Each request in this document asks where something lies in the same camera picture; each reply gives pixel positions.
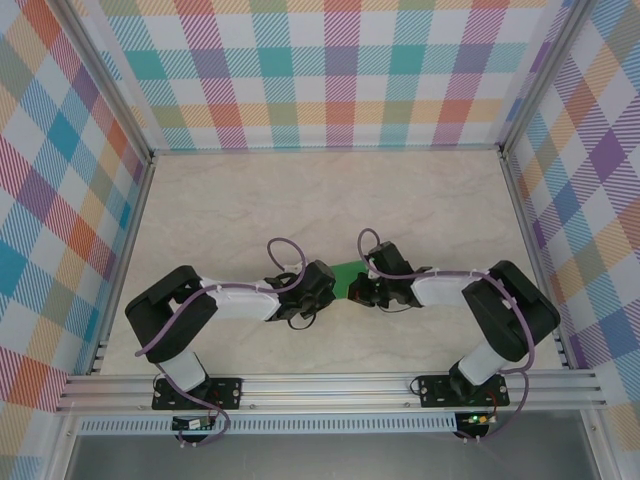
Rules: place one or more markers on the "green paper sheet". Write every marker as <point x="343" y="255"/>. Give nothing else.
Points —
<point x="345" y="275"/>

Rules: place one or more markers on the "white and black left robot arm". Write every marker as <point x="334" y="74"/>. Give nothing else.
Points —
<point x="240" y="300"/>

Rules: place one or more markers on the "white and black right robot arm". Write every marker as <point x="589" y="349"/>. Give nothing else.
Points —
<point x="440" y="292"/>

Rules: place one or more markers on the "small circuit board green light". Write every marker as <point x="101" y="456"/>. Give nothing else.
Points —
<point x="477" y="420"/>

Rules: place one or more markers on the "grey metal panel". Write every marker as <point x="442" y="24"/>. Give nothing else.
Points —
<point x="325" y="460"/>

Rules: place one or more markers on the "small black circuit board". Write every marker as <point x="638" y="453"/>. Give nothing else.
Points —
<point x="192" y="424"/>

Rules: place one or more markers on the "wide aluminium mounting rail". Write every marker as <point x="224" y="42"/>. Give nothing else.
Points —
<point x="325" y="392"/>

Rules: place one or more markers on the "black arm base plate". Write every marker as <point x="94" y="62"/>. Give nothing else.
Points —
<point x="432" y="392"/>
<point x="227" y="392"/>

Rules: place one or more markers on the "aluminium side rail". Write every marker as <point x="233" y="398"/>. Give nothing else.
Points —
<point x="534" y="265"/>
<point x="121" y="265"/>

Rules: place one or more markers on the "aluminium frame post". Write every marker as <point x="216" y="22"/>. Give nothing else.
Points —
<point x="544" y="75"/>
<point x="112" y="85"/>

